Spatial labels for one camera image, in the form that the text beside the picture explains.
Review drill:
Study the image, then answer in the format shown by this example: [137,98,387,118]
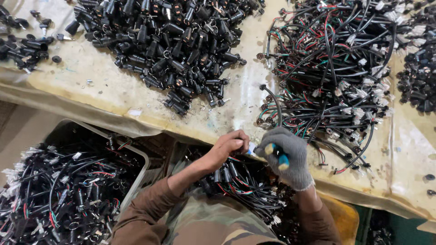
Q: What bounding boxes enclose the person's left hand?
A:
[211,129,251,170]

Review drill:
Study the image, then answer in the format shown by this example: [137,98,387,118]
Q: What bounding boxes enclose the person's right hand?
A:
[255,127,315,192]

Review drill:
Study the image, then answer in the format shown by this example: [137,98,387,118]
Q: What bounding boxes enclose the blue yellow handled screwdriver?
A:
[264,142,290,171]

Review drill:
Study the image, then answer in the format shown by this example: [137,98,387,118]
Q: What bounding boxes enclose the black cable with lock end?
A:
[260,84,283,127]

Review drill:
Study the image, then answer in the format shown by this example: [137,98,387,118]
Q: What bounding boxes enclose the beige table cover sheet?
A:
[0,0,436,222]

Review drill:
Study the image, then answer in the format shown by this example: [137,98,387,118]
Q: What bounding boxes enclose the person's camouflage clothing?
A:
[160,189,287,245]

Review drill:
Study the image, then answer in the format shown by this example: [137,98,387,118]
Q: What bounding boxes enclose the grey plastic crate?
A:
[41,119,151,218]

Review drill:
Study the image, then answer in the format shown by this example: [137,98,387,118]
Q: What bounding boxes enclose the yellow plastic crate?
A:
[317,191,360,245]

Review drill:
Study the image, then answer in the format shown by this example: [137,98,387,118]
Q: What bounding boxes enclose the large pile of black lock cylinders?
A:
[65,0,267,117]

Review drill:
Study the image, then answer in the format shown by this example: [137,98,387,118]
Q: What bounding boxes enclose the green crate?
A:
[354,204,436,245]

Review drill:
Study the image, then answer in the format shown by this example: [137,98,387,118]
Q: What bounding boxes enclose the pile of black round sockets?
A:
[396,41,436,113]

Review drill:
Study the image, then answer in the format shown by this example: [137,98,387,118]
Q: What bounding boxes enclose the small pile of black lock parts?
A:
[0,5,55,74]

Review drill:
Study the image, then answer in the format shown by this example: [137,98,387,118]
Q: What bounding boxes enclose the heap of wired locks in lap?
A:
[177,146,302,244]

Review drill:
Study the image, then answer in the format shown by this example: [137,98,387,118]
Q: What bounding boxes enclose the pile of black wire harnesses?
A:
[255,0,414,176]

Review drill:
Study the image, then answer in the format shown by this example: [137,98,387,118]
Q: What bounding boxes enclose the heap of wired locks with keys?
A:
[0,133,144,245]

